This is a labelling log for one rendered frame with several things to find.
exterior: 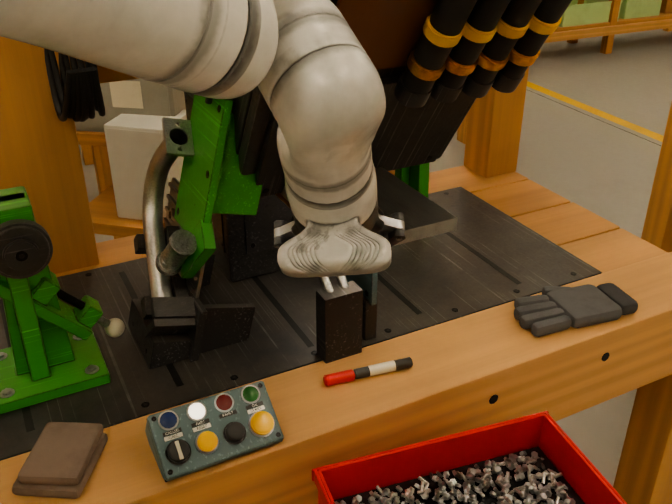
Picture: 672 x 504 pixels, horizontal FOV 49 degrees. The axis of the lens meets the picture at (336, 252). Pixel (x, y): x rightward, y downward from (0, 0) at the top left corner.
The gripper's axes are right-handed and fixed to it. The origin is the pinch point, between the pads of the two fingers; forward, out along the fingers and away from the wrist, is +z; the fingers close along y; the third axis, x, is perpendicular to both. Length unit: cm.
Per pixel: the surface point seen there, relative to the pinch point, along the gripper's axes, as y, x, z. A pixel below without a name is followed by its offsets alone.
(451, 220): -13.3, -11.7, 17.4
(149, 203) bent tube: 29.8, -21.8, 26.2
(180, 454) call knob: 20.7, 16.3, 16.7
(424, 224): -9.7, -10.7, 16.0
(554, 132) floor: -118, -215, 332
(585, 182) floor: -116, -154, 283
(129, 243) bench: 44, -30, 58
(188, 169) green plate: 22.2, -23.2, 19.6
